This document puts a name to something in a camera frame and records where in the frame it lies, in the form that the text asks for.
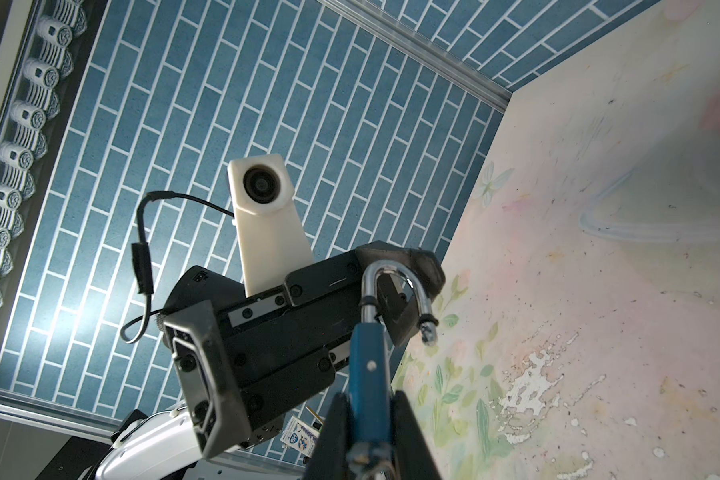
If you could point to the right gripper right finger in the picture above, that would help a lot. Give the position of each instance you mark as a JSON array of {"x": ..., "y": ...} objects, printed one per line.
[{"x": 413, "y": 459}]

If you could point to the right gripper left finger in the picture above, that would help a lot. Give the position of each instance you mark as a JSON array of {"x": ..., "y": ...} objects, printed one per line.
[{"x": 328, "y": 461}]

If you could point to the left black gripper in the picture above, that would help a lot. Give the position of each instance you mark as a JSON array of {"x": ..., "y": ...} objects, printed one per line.
[{"x": 244, "y": 361}]

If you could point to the blue padlock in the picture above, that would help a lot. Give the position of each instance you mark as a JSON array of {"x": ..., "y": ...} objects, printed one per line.
[{"x": 371, "y": 452}]

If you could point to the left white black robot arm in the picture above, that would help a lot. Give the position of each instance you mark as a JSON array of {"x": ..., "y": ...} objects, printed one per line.
[{"x": 164, "y": 446}]

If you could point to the floral table mat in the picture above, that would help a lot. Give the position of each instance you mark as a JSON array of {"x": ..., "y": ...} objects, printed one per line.
[{"x": 580, "y": 331}]

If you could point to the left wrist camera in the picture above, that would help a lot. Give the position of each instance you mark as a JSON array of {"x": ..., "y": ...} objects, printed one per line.
[{"x": 270, "y": 233}]

